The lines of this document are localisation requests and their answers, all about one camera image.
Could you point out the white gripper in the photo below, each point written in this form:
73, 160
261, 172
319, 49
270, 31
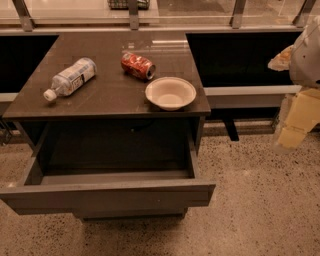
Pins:
306, 63

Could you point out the clear plastic water bottle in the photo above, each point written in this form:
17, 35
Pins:
70, 79

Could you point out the dark grey drawer cabinet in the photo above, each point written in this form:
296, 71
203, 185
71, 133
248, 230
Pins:
111, 97

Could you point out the open grey top drawer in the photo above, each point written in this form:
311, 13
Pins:
111, 171

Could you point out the white paper bowl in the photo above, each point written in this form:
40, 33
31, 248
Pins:
170, 93

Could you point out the red soda can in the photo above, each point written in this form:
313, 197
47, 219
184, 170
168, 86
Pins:
138, 66

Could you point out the grey bench rail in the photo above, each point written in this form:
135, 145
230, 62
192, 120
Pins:
248, 96

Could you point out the wire basket behind glass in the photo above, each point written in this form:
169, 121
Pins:
124, 4

